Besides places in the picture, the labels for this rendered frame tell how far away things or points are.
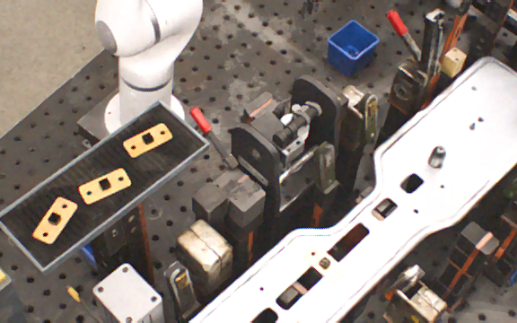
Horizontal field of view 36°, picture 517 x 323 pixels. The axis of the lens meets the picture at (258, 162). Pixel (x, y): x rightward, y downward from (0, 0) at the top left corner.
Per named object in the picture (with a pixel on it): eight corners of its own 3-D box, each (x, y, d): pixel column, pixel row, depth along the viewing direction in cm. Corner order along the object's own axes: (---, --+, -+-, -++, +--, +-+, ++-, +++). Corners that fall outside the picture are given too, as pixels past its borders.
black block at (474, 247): (452, 324, 176) (491, 267, 151) (415, 292, 180) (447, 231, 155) (474, 301, 179) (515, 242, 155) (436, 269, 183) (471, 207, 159)
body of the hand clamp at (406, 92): (389, 171, 197) (420, 83, 167) (369, 155, 199) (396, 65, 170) (404, 158, 199) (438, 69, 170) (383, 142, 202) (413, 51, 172)
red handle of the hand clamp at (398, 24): (426, 78, 166) (386, 15, 164) (420, 80, 168) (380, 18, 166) (438, 67, 168) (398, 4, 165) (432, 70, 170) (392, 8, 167)
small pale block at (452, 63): (419, 157, 200) (457, 64, 169) (408, 148, 201) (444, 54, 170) (428, 149, 201) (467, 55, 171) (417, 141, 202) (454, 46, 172)
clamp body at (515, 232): (501, 299, 180) (557, 226, 151) (460, 265, 184) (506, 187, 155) (523, 274, 184) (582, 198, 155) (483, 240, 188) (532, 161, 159)
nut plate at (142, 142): (133, 158, 141) (132, 154, 140) (122, 144, 142) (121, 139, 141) (173, 137, 144) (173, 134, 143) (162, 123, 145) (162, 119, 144)
